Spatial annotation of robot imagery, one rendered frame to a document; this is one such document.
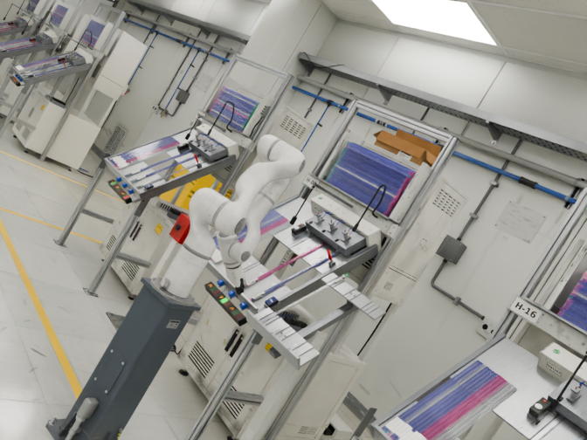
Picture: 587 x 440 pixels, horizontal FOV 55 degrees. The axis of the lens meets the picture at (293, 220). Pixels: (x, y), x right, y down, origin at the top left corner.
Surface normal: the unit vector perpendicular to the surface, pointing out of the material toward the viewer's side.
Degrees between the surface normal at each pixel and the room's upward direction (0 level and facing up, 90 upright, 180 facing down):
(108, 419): 90
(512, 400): 44
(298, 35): 90
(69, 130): 90
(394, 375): 90
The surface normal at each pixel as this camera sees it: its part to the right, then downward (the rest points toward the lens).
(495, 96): -0.64, -0.32
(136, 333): -0.49, -0.22
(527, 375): -0.08, -0.84
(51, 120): 0.57, 0.40
